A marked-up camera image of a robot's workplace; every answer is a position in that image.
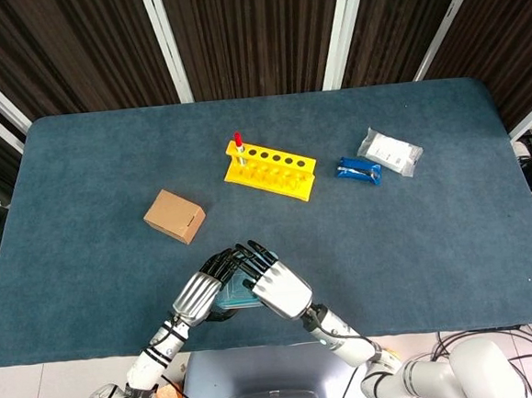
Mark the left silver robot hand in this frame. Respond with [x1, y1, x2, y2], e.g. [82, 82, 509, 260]
[167, 245, 255, 329]

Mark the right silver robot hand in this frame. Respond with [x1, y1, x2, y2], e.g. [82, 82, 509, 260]
[234, 234, 316, 326]

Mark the small teal box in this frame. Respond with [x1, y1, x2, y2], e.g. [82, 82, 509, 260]
[212, 247, 286, 312]

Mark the brown cardboard box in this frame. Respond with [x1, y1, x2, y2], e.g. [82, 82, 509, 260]
[140, 186, 209, 249]

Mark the grey robot torso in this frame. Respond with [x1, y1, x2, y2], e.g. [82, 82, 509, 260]
[175, 336, 380, 398]

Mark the yellow test tube rack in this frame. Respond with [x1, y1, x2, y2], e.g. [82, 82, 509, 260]
[220, 132, 321, 210]

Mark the teal table cloth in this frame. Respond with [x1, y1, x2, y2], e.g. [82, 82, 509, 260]
[0, 71, 532, 370]

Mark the blue snack packet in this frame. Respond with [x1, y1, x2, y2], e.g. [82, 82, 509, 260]
[334, 153, 385, 190]

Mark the red-capped test tube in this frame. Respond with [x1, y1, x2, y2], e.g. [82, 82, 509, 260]
[232, 131, 248, 166]

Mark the white plastic packet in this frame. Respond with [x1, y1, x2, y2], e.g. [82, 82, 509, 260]
[355, 122, 426, 183]

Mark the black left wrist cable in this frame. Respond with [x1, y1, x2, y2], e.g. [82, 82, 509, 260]
[146, 313, 187, 353]

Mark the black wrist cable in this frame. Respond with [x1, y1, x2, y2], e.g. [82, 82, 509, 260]
[146, 313, 187, 353]
[303, 305, 367, 345]

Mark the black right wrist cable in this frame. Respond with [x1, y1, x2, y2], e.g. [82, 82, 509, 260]
[303, 305, 367, 345]

